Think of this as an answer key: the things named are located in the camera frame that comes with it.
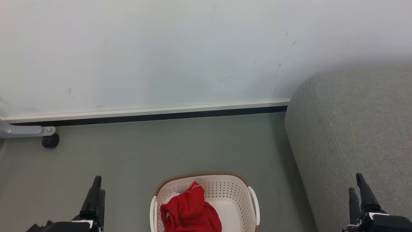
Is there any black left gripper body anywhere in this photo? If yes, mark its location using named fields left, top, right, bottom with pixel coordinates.
left=26, top=215, right=103, bottom=232

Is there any black caster wheel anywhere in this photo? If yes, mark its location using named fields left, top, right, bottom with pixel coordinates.
left=42, top=134, right=60, bottom=149

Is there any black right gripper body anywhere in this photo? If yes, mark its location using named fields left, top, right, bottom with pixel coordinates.
left=343, top=211, right=412, bottom=232

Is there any grey fabric sofa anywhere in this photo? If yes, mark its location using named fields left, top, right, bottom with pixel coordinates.
left=284, top=63, right=412, bottom=232

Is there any grey metal frame leg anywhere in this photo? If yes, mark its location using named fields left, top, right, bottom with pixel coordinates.
left=0, top=119, right=56, bottom=139

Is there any cream perforated laundry basket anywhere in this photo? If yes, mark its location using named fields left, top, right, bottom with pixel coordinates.
left=150, top=172, right=260, bottom=232

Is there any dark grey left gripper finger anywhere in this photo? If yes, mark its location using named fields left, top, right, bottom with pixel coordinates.
left=80, top=176, right=102, bottom=220
left=97, top=189, right=106, bottom=228

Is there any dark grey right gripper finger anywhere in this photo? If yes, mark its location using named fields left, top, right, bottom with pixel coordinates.
left=356, top=173, right=381, bottom=214
left=349, top=188, right=362, bottom=225

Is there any white and black skirting board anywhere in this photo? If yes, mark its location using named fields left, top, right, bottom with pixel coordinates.
left=0, top=99, right=290, bottom=127

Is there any red garment with white stitching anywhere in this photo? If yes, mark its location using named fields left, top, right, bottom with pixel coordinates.
left=160, top=182, right=222, bottom=232

